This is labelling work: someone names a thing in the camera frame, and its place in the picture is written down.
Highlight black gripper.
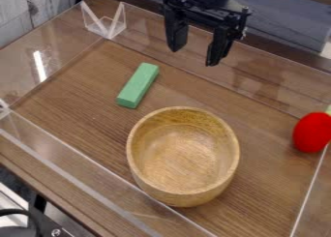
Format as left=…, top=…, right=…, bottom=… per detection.
left=163, top=0, right=253, bottom=67

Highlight red plush strawberry toy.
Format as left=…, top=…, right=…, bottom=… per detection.
left=293, top=105, right=331, bottom=153

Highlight black table clamp bracket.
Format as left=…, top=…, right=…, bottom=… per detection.
left=28, top=193, right=74, bottom=237

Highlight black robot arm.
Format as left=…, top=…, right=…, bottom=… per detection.
left=163, top=0, right=253, bottom=67

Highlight wooden bowl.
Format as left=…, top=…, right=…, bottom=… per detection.
left=126, top=106, right=241, bottom=208

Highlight black cable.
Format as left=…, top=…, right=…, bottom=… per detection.
left=0, top=208, right=40, bottom=237

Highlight green rectangular block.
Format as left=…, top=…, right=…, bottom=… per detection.
left=116, top=63, right=159, bottom=108

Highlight clear acrylic tray walls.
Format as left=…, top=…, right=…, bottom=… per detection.
left=0, top=0, right=331, bottom=237

